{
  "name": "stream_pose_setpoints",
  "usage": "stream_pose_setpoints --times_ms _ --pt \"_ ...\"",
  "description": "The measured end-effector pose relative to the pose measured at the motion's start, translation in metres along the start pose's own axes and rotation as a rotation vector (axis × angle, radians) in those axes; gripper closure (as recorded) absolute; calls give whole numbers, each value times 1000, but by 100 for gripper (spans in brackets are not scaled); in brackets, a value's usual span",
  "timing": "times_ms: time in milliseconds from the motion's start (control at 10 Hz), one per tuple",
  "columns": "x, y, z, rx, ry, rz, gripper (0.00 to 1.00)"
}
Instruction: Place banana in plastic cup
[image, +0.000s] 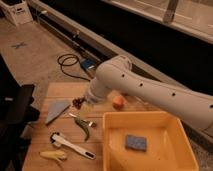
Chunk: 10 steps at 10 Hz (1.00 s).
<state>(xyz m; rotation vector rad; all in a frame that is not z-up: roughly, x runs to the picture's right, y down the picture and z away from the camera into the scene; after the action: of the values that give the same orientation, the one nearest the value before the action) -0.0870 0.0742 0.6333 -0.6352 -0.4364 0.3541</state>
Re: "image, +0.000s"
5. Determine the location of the grey triangular cloth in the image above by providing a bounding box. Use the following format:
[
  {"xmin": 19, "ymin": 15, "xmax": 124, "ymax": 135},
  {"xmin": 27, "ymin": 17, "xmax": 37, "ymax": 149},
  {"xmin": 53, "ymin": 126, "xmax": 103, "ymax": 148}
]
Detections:
[{"xmin": 45, "ymin": 100, "xmax": 71, "ymax": 125}]

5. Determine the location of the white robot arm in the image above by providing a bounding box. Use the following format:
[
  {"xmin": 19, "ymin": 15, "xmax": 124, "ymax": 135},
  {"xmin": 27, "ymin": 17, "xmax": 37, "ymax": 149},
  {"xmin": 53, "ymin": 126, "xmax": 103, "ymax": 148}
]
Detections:
[{"xmin": 85, "ymin": 55, "xmax": 213, "ymax": 135}]

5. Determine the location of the green toy chili pepper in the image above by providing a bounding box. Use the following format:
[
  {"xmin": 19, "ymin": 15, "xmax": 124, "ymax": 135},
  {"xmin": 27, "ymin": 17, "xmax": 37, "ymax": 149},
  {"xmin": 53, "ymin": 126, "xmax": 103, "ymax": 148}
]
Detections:
[{"xmin": 74, "ymin": 117, "xmax": 90, "ymax": 142}]

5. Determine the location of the blue sponge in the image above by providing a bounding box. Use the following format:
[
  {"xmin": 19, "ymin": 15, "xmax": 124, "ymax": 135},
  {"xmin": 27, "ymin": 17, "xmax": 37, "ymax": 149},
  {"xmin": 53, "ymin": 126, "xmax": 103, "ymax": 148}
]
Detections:
[{"xmin": 125, "ymin": 135, "xmax": 147, "ymax": 151}]

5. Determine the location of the white storage box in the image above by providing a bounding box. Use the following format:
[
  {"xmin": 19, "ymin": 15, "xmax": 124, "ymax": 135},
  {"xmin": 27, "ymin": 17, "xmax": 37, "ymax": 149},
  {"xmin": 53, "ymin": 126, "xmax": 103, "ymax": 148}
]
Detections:
[{"xmin": 0, "ymin": 0, "xmax": 33, "ymax": 26}]

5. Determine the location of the dark toy grape bunch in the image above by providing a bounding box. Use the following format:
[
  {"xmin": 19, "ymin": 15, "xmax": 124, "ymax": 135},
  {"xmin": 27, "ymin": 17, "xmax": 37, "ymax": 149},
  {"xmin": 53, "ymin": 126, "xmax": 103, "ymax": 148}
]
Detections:
[{"xmin": 72, "ymin": 97, "xmax": 85, "ymax": 109}]

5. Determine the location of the yellow toy banana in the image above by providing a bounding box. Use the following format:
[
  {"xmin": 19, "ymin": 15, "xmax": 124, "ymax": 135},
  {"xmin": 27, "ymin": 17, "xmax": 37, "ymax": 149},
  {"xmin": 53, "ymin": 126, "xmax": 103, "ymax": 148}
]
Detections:
[{"xmin": 39, "ymin": 150, "xmax": 67, "ymax": 162}]

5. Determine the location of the blue electronic box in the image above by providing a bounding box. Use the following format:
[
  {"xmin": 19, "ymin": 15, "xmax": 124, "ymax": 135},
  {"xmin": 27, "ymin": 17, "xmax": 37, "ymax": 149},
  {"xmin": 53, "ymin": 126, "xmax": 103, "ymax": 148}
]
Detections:
[{"xmin": 80, "ymin": 59, "xmax": 95, "ymax": 70}]

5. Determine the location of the small metal peeler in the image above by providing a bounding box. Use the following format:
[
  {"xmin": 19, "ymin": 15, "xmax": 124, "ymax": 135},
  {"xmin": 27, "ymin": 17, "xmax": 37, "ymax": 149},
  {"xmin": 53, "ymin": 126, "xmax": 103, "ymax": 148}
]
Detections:
[{"xmin": 68, "ymin": 113, "xmax": 97, "ymax": 128}]

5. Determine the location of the grey metal rail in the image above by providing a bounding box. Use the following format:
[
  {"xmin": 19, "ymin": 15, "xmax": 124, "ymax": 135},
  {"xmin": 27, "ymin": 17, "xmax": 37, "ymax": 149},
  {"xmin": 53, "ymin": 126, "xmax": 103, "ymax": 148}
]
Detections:
[{"xmin": 28, "ymin": 0, "xmax": 213, "ymax": 126}]

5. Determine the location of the wooden cutting board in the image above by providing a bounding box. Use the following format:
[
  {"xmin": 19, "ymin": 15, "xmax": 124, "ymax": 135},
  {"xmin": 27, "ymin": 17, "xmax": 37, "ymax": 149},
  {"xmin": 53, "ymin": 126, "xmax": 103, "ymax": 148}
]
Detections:
[{"xmin": 21, "ymin": 81, "xmax": 163, "ymax": 171}]

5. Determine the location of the black cable loop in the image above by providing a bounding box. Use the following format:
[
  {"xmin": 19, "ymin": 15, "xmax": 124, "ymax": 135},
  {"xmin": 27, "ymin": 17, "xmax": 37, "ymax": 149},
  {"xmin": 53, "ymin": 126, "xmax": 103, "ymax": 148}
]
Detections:
[{"xmin": 56, "ymin": 53, "xmax": 92, "ymax": 83}]

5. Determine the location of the yellow plastic bin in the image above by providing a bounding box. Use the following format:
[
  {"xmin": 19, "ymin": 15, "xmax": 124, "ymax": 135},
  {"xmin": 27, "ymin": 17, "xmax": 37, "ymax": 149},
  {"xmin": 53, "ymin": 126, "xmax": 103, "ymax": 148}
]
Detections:
[{"xmin": 103, "ymin": 111, "xmax": 199, "ymax": 171}]

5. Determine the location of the black chair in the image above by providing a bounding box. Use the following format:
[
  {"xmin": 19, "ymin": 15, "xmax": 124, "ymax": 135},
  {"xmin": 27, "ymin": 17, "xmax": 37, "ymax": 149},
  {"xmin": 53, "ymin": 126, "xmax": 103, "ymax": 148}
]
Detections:
[{"xmin": 0, "ymin": 54, "xmax": 40, "ymax": 171}]

